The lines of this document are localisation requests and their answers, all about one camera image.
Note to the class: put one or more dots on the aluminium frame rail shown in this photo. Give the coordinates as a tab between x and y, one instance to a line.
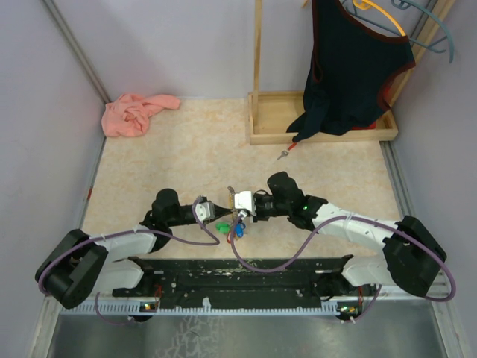
440	288

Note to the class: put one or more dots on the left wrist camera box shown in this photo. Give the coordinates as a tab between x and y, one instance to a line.
203	210

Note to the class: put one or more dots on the dark navy vest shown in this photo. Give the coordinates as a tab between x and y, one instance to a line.
351	68

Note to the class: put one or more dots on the key with blue tag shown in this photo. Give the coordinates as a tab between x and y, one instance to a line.
239	230

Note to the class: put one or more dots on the key with red tag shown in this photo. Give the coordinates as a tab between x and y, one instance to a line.
286	152

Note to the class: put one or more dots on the pink crumpled cloth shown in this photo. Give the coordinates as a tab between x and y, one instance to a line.
129	115

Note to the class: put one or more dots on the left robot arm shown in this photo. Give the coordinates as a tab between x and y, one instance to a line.
81	265

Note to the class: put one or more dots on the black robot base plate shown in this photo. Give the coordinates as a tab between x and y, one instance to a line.
227	284

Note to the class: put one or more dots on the teal clothes hanger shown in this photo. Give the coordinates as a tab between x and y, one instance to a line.
430	33

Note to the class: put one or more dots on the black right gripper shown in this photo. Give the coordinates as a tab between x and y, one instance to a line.
257	216

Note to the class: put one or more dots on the green key tag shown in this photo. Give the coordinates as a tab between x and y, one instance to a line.
223	227

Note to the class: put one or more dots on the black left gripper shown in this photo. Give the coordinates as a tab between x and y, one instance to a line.
220	212

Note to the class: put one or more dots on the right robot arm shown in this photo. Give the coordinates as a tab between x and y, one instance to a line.
405	253

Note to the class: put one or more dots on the wooden clothes rack base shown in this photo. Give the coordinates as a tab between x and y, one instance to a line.
272	112

